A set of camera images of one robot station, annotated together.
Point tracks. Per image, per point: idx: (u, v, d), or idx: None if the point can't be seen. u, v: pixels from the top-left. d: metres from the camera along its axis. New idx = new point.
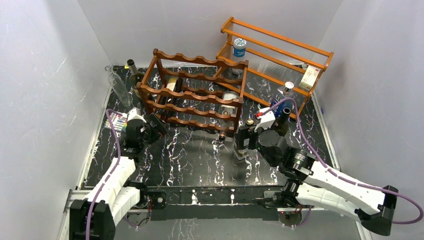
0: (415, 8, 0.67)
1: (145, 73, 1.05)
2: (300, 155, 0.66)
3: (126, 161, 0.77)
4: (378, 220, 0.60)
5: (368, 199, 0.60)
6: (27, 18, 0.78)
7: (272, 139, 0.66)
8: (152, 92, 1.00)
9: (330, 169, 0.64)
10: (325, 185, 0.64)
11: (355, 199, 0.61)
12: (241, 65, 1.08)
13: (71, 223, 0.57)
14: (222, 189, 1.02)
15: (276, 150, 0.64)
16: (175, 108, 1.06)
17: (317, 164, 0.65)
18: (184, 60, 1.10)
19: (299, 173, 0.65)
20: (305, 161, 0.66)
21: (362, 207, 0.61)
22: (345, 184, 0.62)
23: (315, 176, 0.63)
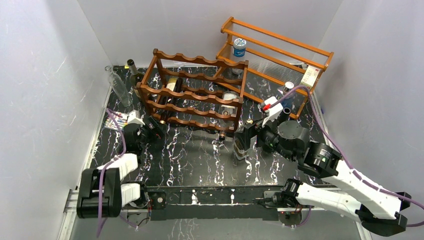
0: (416, 7, 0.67)
1: (145, 73, 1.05)
2: (324, 150, 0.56)
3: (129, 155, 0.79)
4: (389, 225, 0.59)
5: (386, 205, 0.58)
6: (26, 18, 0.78)
7: (293, 131, 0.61)
8: (152, 92, 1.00)
9: (355, 170, 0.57)
10: (345, 186, 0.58)
11: (373, 204, 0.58)
12: (241, 65, 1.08)
13: (81, 191, 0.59)
14: (222, 189, 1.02)
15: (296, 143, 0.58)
16: (176, 108, 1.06)
17: (343, 164, 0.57)
18: (184, 60, 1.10)
19: (320, 171, 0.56)
20: (329, 157, 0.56)
21: (377, 211, 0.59)
22: (368, 188, 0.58)
23: (341, 177, 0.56)
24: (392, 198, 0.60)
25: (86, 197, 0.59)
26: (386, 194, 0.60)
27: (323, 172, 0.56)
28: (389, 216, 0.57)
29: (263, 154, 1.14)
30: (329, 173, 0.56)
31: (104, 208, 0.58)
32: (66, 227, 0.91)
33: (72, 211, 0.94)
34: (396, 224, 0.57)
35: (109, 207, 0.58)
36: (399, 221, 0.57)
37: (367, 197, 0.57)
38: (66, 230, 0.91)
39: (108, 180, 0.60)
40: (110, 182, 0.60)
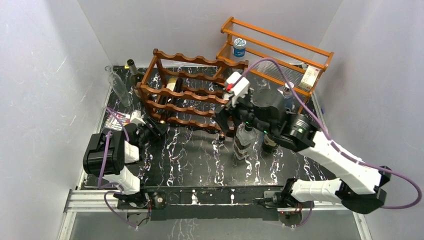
0: (415, 8, 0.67)
1: (145, 73, 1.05)
2: (301, 121, 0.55)
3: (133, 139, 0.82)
4: (369, 200, 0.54)
5: (366, 179, 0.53)
6: (27, 18, 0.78)
7: (267, 100, 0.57)
8: (152, 92, 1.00)
9: (333, 142, 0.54)
10: (322, 158, 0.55)
11: (351, 177, 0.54)
12: (241, 65, 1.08)
13: (90, 142, 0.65)
14: (222, 189, 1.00)
15: (271, 111, 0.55)
16: (175, 108, 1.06)
17: (320, 135, 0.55)
18: (184, 60, 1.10)
19: (297, 142, 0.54)
20: (307, 129, 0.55)
21: (356, 187, 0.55)
22: (346, 161, 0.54)
23: (316, 148, 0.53)
24: (375, 173, 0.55)
25: (93, 150, 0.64)
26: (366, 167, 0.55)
27: (299, 144, 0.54)
28: (368, 190, 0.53)
29: (263, 154, 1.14)
30: (305, 144, 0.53)
31: (108, 163, 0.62)
32: (66, 227, 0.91)
33: (72, 211, 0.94)
34: (375, 198, 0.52)
35: (113, 160, 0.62)
36: (378, 195, 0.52)
37: (344, 170, 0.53)
38: (66, 230, 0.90)
39: (113, 140, 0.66)
40: (114, 140, 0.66)
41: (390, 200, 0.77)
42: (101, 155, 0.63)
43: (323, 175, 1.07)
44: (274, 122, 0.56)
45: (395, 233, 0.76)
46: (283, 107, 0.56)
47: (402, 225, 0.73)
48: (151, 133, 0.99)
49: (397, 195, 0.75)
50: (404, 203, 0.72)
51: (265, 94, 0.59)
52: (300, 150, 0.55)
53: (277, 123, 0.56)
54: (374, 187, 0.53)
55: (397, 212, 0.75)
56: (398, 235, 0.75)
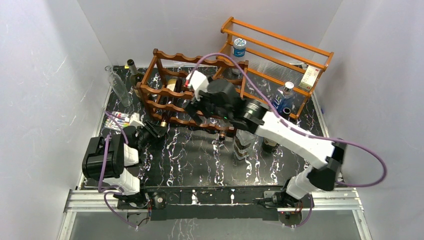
0: (415, 8, 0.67)
1: (145, 73, 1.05)
2: (253, 104, 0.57)
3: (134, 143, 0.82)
4: (324, 172, 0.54)
5: (317, 151, 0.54)
6: (27, 18, 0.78)
7: (220, 86, 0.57)
8: (152, 92, 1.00)
9: (282, 118, 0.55)
10: (274, 136, 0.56)
11: (304, 151, 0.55)
12: (241, 65, 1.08)
13: (89, 146, 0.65)
14: (222, 189, 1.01)
15: (223, 97, 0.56)
16: (175, 108, 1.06)
17: (269, 114, 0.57)
18: (184, 60, 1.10)
19: (250, 124, 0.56)
20: (258, 111, 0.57)
21: (312, 161, 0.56)
22: (296, 135, 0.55)
23: (266, 126, 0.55)
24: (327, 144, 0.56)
25: (92, 154, 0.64)
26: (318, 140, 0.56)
27: (252, 126, 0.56)
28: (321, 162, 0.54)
29: (263, 154, 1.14)
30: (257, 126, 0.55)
31: (108, 166, 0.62)
32: (66, 227, 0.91)
33: (72, 211, 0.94)
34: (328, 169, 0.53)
35: (113, 164, 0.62)
36: (330, 165, 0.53)
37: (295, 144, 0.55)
38: (66, 230, 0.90)
39: (112, 144, 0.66)
40: (114, 143, 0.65)
41: (391, 200, 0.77)
42: (101, 158, 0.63)
43: None
44: (227, 106, 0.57)
45: (394, 233, 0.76)
46: (233, 91, 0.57)
47: (401, 225, 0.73)
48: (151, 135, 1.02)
49: (397, 195, 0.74)
50: (404, 204, 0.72)
51: (217, 81, 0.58)
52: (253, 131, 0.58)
53: (230, 108, 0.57)
54: (326, 158, 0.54)
55: (397, 212, 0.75)
56: (397, 236, 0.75)
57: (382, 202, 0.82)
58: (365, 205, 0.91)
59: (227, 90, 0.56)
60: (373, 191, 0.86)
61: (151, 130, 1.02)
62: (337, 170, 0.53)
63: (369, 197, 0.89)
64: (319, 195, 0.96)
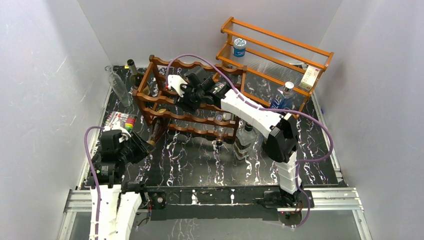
0: (417, 8, 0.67)
1: (141, 81, 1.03)
2: (221, 84, 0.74)
3: (107, 193, 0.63)
4: (270, 141, 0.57)
5: (264, 121, 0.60)
6: (26, 17, 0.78)
7: (193, 70, 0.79)
8: (149, 100, 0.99)
9: (240, 95, 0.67)
10: (234, 109, 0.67)
11: (255, 122, 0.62)
12: (239, 71, 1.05)
13: None
14: (222, 189, 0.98)
15: (195, 78, 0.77)
16: (173, 115, 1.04)
17: (231, 92, 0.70)
18: (182, 66, 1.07)
19: (215, 99, 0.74)
20: (223, 89, 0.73)
21: (262, 131, 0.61)
22: (249, 108, 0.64)
23: (226, 100, 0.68)
24: (274, 115, 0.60)
25: None
26: (267, 112, 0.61)
27: (216, 100, 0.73)
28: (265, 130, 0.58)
29: (262, 154, 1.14)
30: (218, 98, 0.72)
31: None
32: (66, 227, 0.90)
33: (72, 211, 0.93)
34: (273, 137, 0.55)
35: None
36: (274, 133, 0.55)
37: (248, 115, 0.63)
38: (66, 230, 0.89)
39: None
40: None
41: (392, 200, 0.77)
42: None
43: (322, 175, 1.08)
44: (199, 85, 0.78)
45: (395, 233, 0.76)
46: (203, 75, 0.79)
47: (401, 225, 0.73)
48: (137, 149, 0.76)
49: (399, 196, 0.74)
50: (403, 204, 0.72)
51: (192, 69, 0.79)
52: (219, 104, 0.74)
53: (201, 86, 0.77)
54: (270, 126, 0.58)
55: (396, 212, 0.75)
56: (397, 236, 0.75)
57: (382, 202, 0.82)
58: (365, 205, 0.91)
59: (198, 72, 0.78)
60: (374, 191, 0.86)
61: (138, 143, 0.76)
62: (277, 136, 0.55)
63: (369, 197, 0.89)
64: (319, 195, 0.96)
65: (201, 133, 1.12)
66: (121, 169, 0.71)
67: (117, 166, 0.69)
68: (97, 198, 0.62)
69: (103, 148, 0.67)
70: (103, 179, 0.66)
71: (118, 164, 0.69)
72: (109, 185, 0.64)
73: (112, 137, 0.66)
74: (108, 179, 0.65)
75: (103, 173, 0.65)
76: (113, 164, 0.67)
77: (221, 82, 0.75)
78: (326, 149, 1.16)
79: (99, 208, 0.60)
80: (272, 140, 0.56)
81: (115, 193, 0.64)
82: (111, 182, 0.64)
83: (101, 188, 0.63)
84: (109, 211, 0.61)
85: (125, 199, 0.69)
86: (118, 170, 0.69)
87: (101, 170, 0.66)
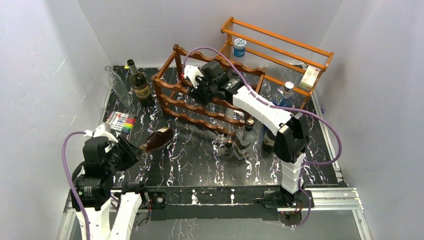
0: (416, 8, 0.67)
1: (161, 68, 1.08)
2: (234, 80, 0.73)
3: (94, 216, 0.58)
4: (278, 138, 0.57)
5: (274, 118, 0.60)
6: (26, 17, 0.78)
7: (209, 63, 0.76)
8: (166, 87, 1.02)
9: (252, 91, 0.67)
10: (244, 105, 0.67)
11: (264, 119, 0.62)
12: (258, 72, 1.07)
13: None
14: (222, 189, 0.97)
15: (209, 72, 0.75)
16: (187, 106, 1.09)
17: (243, 88, 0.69)
18: (202, 59, 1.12)
19: (227, 95, 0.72)
20: (236, 86, 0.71)
21: (271, 129, 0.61)
22: (260, 105, 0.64)
23: (237, 95, 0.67)
24: (284, 113, 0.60)
25: None
26: (278, 110, 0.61)
27: (229, 96, 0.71)
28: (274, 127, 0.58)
29: (263, 154, 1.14)
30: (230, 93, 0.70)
31: None
32: (66, 227, 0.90)
33: (72, 211, 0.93)
34: (281, 134, 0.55)
35: None
36: (283, 131, 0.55)
37: (258, 112, 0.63)
38: (66, 230, 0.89)
39: None
40: None
41: (392, 200, 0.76)
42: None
43: (323, 175, 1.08)
44: (213, 80, 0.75)
45: (394, 233, 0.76)
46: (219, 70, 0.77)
47: (401, 225, 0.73)
48: (125, 156, 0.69)
49: (399, 196, 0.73)
50: (403, 204, 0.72)
51: (209, 63, 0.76)
52: (231, 101, 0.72)
53: (215, 81, 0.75)
54: (279, 124, 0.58)
55: (397, 212, 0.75)
56: (397, 235, 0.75)
57: (382, 202, 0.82)
58: (365, 205, 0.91)
59: (213, 67, 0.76)
60: (374, 192, 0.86)
61: (127, 149, 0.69)
62: (286, 135, 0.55)
63: (369, 197, 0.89)
64: (319, 195, 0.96)
65: (210, 127, 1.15)
66: (109, 183, 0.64)
67: (103, 181, 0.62)
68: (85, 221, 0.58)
69: (86, 161, 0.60)
70: (88, 200, 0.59)
71: (104, 178, 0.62)
72: (96, 208, 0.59)
73: (96, 147, 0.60)
74: (93, 200, 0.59)
75: (86, 194, 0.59)
76: (97, 180, 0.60)
77: (234, 79, 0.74)
78: (326, 149, 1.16)
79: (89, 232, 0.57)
80: (280, 137, 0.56)
81: (102, 214, 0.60)
82: (97, 203, 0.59)
83: (87, 212, 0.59)
84: (100, 234, 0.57)
85: (125, 200, 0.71)
86: (105, 185, 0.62)
87: (83, 191, 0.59)
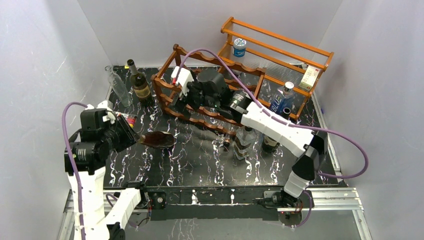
0: (416, 8, 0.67)
1: (161, 68, 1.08)
2: (240, 96, 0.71)
3: (89, 180, 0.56)
4: (303, 159, 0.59)
5: (296, 139, 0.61)
6: (26, 17, 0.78)
7: (211, 76, 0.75)
8: (166, 86, 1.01)
9: (264, 109, 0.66)
10: (258, 124, 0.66)
11: (284, 139, 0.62)
12: (258, 72, 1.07)
13: None
14: (222, 189, 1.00)
15: (212, 87, 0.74)
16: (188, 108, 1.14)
17: (253, 105, 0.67)
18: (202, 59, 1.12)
19: (234, 114, 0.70)
20: (242, 102, 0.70)
21: (292, 149, 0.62)
22: (277, 124, 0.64)
23: (249, 115, 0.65)
24: (304, 132, 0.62)
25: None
26: (297, 129, 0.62)
27: (236, 114, 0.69)
28: (299, 149, 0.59)
29: (263, 154, 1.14)
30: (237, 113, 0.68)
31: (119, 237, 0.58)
32: (66, 227, 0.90)
33: (72, 211, 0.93)
34: (307, 157, 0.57)
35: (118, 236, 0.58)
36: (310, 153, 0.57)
37: (277, 132, 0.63)
38: (66, 231, 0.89)
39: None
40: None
41: (392, 200, 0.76)
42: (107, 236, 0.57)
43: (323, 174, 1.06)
44: (215, 95, 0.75)
45: (395, 233, 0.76)
46: (221, 83, 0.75)
47: (401, 225, 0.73)
48: (123, 134, 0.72)
49: (399, 196, 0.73)
50: (403, 204, 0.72)
51: (209, 73, 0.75)
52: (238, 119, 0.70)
53: (217, 97, 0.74)
54: (303, 145, 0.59)
55: (397, 212, 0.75)
56: (397, 236, 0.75)
57: (382, 202, 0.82)
58: (365, 205, 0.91)
59: (216, 81, 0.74)
60: (374, 192, 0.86)
61: (126, 128, 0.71)
62: (312, 156, 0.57)
63: (369, 197, 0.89)
64: (319, 195, 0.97)
65: (210, 127, 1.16)
66: (104, 151, 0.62)
67: (98, 147, 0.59)
68: (76, 186, 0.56)
69: (84, 127, 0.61)
70: (82, 165, 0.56)
71: (100, 145, 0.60)
72: (89, 172, 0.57)
73: (94, 113, 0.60)
74: (87, 164, 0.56)
75: (80, 158, 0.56)
76: (92, 145, 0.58)
77: (239, 94, 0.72)
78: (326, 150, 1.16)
79: (81, 197, 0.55)
80: (305, 158, 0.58)
81: (96, 180, 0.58)
82: (91, 168, 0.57)
83: (80, 175, 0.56)
84: (93, 200, 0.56)
85: (125, 192, 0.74)
86: (100, 151, 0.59)
87: (77, 154, 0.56)
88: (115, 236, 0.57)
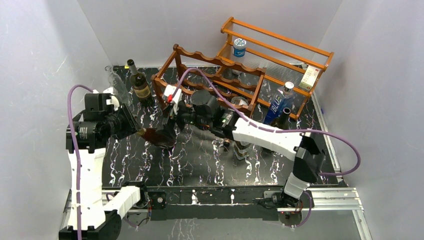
0: (416, 8, 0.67)
1: (161, 68, 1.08)
2: (229, 114, 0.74)
3: (88, 159, 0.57)
4: (297, 162, 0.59)
5: (286, 143, 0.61)
6: (26, 17, 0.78)
7: (204, 99, 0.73)
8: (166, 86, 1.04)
9: (251, 121, 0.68)
10: (248, 137, 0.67)
11: (275, 146, 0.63)
12: (258, 72, 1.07)
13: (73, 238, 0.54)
14: (222, 189, 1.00)
15: (205, 109, 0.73)
16: None
17: (240, 120, 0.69)
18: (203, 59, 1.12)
19: (226, 132, 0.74)
20: (232, 119, 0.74)
21: (285, 153, 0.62)
22: (265, 133, 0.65)
23: (238, 131, 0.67)
24: (293, 135, 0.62)
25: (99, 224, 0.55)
26: (285, 133, 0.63)
27: (228, 133, 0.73)
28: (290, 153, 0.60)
29: (263, 154, 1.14)
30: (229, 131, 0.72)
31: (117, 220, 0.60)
32: None
33: None
34: (301, 158, 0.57)
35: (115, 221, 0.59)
36: (302, 155, 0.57)
37: (267, 141, 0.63)
38: None
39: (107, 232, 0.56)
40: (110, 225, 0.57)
41: (392, 200, 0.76)
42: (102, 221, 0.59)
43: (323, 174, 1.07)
44: (208, 116, 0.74)
45: (394, 233, 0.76)
46: (214, 104, 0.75)
47: (401, 225, 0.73)
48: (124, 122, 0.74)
49: (399, 196, 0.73)
50: (403, 204, 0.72)
51: (201, 95, 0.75)
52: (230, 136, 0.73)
53: (210, 118, 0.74)
54: (294, 148, 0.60)
55: (397, 212, 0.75)
56: (397, 235, 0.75)
57: (382, 202, 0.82)
58: (365, 205, 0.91)
59: (209, 103, 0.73)
60: (373, 192, 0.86)
61: (128, 116, 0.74)
62: (305, 157, 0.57)
63: (368, 197, 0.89)
64: (319, 195, 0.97)
65: None
66: (105, 132, 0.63)
67: (99, 127, 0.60)
68: (76, 164, 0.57)
69: (87, 109, 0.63)
70: (82, 143, 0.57)
71: (101, 125, 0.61)
72: (90, 150, 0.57)
73: (98, 96, 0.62)
74: (88, 142, 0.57)
75: (81, 136, 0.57)
76: (94, 124, 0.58)
77: (229, 112, 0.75)
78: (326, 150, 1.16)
79: (80, 175, 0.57)
80: (299, 160, 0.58)
81: (96, 159, 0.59)
82: (91, 146, 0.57)
83: (81, 152, 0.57)
84: (91, 179, 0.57)
85: (125, 189, 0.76)
86: (101, 131, 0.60)
87: (79, 132, 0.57)
88: (111, 220, 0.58)
